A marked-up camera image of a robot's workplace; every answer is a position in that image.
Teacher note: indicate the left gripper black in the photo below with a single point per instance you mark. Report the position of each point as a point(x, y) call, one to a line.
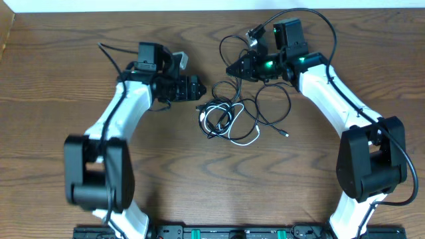
point(186, 95)

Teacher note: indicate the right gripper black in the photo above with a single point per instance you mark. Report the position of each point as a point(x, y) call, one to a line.
point(249, 60)

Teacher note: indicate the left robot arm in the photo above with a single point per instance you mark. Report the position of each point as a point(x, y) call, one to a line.
point(98, 172)

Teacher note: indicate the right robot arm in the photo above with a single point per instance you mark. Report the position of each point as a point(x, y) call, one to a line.
point(370, 163)

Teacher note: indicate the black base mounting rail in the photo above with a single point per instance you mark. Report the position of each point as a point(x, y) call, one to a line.
point(184, 232)

